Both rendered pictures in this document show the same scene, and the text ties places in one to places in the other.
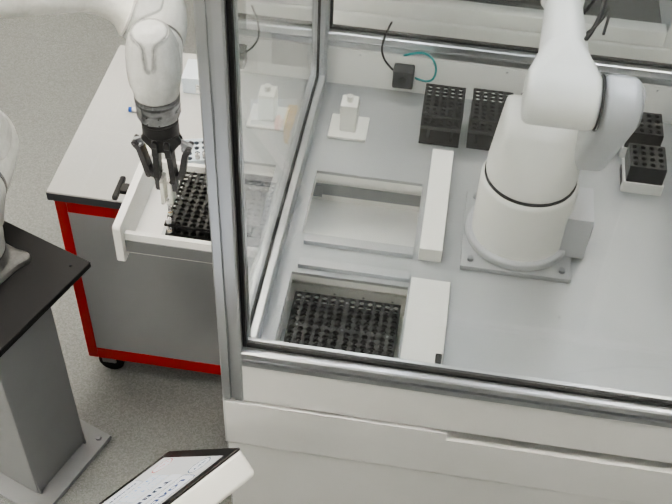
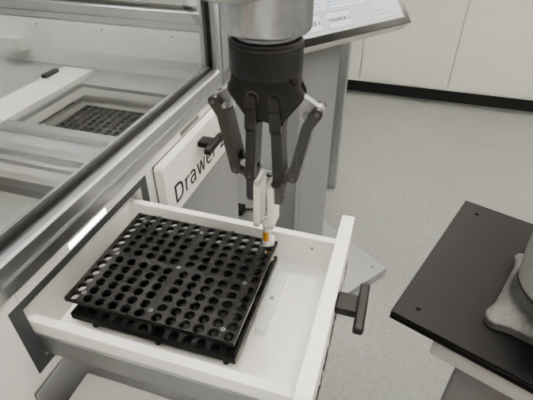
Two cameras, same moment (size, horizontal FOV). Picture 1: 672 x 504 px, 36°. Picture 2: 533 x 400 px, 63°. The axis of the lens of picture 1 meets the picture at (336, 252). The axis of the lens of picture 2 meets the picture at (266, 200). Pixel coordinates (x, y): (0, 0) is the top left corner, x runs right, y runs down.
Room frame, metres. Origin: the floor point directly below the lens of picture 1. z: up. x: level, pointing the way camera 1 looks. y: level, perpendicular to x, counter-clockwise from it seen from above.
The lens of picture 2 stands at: (2.06, 0.45, 1.31)
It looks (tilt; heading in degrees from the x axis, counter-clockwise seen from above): 36 degrees down; 191
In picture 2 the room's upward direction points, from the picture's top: straight up
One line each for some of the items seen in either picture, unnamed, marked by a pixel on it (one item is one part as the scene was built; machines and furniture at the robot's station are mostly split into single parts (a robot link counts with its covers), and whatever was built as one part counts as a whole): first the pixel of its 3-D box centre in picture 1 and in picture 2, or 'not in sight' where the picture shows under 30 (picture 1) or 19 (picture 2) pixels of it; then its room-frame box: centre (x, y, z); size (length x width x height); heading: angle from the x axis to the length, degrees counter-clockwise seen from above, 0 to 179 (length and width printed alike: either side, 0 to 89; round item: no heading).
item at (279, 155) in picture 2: (157, 157); (279, 138); (1.63, 0.38, 1.08); 0.04 x 0.01 x 0.11; 173
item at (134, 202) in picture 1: (137, 200); (327, 317); (1.71, 0.46, 0.87); 0.29 x 0.02 x 0.11; 173
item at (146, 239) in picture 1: (226, 215); (175, 285); (1.68, 0.25, 0.86); 0.40 x 0.26 x 0.06; 83
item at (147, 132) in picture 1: (161, 133); (266, 78); (1.63, 0.37, 1.14); 0.08 x 0.07 x 0.09; 83
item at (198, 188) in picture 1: (222, 213); (181, 283); (1.68, 0.26, 0.87); 0.22 x 0.18 x 0.06; 83
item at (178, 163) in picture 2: not in sight; (197, 155); (1.36, 0.18, 0.87); 0.29 x 0.02 x 0.11; 173
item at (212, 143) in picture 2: not in sight; (208, 142); (1.36, 0.21, 0.91); 0.07 x 0.04 x 0.01; 173
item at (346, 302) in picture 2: (124, 188); (350, 305); (1.71, 0.49, 0.91); 0.07 x 0.04 x 0.01; 173
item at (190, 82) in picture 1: (208, 78); not in sight; (2.29, 0.37, 0.79); 0.13 x 0.09 x 0.05; 84
